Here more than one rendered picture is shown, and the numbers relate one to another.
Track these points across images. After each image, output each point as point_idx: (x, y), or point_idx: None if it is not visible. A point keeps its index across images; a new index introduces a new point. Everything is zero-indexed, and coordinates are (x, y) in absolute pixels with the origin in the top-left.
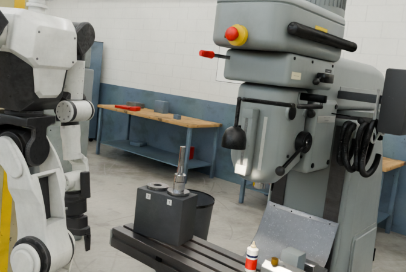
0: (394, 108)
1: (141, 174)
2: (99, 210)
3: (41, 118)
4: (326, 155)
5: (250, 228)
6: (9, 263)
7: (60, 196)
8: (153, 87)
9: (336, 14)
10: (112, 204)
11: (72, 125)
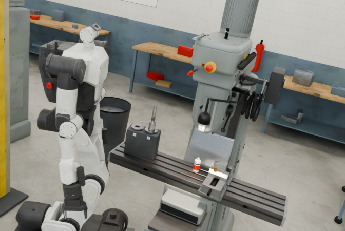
0: (273, 92)
1: None
2: (31, 108)
3: (93, 110)
4: (234, 109)
5: (142, 113)
6: (6, 166)
7: (102, 149)
8: None
9: (250, 41)
10: (39, 102)
11: (96, 103)
